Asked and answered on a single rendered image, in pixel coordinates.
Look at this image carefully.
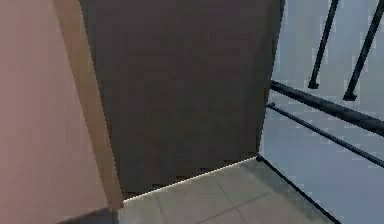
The dark grey room door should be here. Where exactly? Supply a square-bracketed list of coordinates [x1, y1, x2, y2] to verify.
[78, 0, 286, 201]

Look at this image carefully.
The pale blue fridge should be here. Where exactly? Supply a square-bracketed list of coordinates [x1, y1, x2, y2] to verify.
[255, 0, 384, 224]

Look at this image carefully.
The thin black bar handle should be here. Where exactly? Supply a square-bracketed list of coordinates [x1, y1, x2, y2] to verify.
[266, 101, 384, 169]

